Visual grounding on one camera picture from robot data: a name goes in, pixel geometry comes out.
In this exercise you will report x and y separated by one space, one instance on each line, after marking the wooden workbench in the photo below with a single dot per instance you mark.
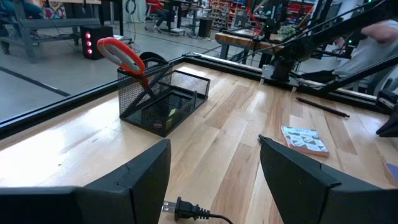
242 40

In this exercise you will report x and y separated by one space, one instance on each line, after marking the patterned sticky note pad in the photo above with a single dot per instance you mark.
303 140

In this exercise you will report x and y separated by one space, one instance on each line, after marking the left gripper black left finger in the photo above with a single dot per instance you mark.
93 205

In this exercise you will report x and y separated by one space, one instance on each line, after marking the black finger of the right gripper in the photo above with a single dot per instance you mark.
391 126

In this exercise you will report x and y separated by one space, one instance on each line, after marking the grey metal bench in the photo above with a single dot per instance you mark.
59 23

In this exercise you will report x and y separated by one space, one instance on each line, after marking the black mesh desk organizer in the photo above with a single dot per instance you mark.
130 90

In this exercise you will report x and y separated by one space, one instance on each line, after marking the person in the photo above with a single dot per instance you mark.
157 12
357 56
21 7

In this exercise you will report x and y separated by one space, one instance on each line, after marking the yellow-green highlighter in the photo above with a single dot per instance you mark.
170 112

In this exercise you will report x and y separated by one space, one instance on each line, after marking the white banner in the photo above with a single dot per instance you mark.
133 11

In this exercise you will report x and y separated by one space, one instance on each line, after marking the black box with LEDs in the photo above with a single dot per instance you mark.
93 40

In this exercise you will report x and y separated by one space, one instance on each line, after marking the purple sticky note pad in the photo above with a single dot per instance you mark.
393 172

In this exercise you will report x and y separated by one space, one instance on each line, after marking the small green plant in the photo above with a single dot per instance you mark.
286 31

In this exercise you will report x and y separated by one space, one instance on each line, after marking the parts bin shelf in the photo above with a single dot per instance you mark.
225 14

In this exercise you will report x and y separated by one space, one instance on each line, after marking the black trash bin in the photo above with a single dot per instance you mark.
205 27

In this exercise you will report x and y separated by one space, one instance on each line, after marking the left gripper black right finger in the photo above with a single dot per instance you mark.
326 202

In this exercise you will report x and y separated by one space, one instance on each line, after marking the black pen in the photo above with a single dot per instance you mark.
323 108
161 75

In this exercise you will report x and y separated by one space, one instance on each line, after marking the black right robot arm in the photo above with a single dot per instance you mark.
298 49

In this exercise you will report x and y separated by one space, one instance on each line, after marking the colourful wall mural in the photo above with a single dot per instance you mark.
54 11

